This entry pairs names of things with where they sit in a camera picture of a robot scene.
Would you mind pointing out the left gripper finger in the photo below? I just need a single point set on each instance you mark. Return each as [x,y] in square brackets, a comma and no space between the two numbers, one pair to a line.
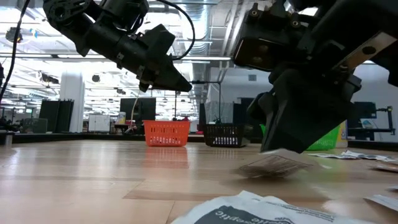
[171,74]
[171,87]

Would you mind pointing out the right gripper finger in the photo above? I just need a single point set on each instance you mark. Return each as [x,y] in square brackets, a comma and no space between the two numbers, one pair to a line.
[271,124]
[311,118]

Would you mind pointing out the green plastic basket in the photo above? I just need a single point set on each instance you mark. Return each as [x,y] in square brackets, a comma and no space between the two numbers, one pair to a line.
[326,141]

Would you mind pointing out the black print antiseptic towelette packet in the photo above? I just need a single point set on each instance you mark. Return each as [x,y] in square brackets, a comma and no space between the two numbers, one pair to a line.
[273,166]
[248,216]
[357,154]

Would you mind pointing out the black monitor on arm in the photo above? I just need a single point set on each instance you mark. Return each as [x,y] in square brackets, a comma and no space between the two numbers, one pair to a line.
[360,110]

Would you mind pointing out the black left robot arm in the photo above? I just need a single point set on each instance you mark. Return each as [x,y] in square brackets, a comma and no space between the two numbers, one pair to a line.
[93,15]

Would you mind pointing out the wide black partition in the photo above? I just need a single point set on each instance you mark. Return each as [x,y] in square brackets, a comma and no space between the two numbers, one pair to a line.
[245,109]

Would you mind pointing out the yellow Lysol wipes canister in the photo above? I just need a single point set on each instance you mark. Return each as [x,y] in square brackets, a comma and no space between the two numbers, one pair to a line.
[342,133]

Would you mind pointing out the black display panel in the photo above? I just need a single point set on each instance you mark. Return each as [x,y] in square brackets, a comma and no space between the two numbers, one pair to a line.
[140,109]

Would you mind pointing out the small grey print white packet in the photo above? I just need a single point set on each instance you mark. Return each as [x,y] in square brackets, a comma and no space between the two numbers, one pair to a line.
[329,155]

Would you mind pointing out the long ceiling light bar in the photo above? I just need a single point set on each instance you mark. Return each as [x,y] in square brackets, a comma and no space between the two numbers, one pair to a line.
[211,58]

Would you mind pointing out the orange plastic basket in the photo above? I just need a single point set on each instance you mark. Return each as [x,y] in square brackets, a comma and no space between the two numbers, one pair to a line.
[166,133]

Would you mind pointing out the black plastic basket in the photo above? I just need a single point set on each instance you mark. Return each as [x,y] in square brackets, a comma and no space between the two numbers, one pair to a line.
[225,135]

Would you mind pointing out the white pillar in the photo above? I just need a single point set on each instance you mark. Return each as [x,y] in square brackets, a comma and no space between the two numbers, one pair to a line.
[72,102]

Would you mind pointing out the white cabinet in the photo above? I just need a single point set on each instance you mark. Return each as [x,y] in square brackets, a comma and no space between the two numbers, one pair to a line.
[99,123]

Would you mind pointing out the black partition panels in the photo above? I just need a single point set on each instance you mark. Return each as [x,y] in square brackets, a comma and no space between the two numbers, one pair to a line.
[56,115]

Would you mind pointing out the black ceiling lamp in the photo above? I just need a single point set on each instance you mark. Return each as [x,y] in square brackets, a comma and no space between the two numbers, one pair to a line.
[14,35]

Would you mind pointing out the plain white flat packet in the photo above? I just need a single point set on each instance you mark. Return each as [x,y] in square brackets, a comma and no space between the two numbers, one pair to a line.
[385,201]

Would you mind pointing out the grey bin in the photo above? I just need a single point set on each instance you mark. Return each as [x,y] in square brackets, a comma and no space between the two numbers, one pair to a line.
[34,126]

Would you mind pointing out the silver ventilation duct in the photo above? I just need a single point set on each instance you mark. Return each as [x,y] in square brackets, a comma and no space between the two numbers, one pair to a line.
[199,71]

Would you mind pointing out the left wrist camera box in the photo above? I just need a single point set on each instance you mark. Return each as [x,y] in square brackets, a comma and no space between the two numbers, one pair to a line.
[158,40]

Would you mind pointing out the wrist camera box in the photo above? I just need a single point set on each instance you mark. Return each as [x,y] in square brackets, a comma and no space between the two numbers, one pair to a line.
[158,40]
[264,46]

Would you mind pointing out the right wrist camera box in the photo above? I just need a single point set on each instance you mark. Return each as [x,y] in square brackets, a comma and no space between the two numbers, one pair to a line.
[264,46]

